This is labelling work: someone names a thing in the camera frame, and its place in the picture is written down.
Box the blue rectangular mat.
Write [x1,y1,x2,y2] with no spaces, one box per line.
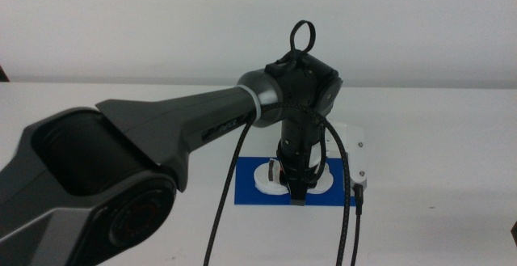
[233,156,358,208]

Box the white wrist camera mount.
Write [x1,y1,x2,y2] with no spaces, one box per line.
[324,121,369,191]

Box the thin black USB cable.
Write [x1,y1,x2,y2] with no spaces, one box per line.
[350,183,365,266]

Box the black braided cable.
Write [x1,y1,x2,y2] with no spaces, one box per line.
[203,102,352,266]

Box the black looped cable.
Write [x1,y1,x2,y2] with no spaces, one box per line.
[288,19,317,57]

